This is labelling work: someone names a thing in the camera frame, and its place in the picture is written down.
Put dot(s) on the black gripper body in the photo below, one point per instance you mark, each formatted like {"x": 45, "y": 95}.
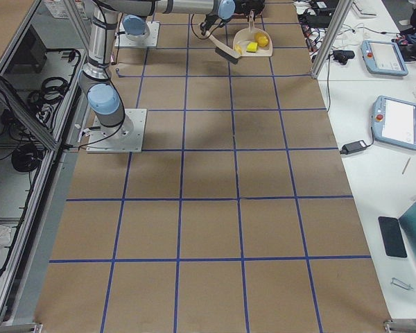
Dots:
{"x": 211, "y": 19}

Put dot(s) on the beige hand brush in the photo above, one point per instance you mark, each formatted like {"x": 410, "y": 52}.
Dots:
{"x": 223, "y": 50}

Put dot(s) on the croissant bread piece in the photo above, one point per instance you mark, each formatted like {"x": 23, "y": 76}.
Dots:
{"x": 238, "y": 49}

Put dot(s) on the beige plastic dustpan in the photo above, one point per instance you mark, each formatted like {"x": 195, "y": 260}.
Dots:
{"x": 252, "y": 41}

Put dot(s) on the yellow sponge block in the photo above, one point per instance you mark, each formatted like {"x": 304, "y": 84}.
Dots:
{"x": 252, "y": 47}

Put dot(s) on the yellow potato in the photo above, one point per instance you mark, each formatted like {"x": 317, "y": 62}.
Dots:
{"x": 261, "y": 39}

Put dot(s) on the black webcam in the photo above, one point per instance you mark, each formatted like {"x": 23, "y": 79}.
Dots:
{"x": 342, "y": 56}

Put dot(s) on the far teach pendant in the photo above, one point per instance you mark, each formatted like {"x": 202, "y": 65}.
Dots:
{"x": 383, "y": 58}

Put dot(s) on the teach pendant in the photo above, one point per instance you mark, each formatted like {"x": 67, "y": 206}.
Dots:
{"x": 383, "y": 58}
{"x": 394, "y": 122}

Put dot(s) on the black power adapter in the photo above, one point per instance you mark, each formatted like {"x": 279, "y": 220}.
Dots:
{"x": 353, "y": 147}

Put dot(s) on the near teach pendant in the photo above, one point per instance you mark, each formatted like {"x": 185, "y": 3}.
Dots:
{"x": 394, "y": 122}

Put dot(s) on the black smartphone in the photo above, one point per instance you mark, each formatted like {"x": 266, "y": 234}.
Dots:
{"x": 392, "y": 237}

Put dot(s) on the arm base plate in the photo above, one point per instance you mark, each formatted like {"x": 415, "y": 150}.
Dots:
{"x": 128, "y": 138}
{"x": 146, "y": 40}

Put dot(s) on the aluminium frame post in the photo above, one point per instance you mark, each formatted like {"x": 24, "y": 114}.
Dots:
{"x": 335, "y": 26}

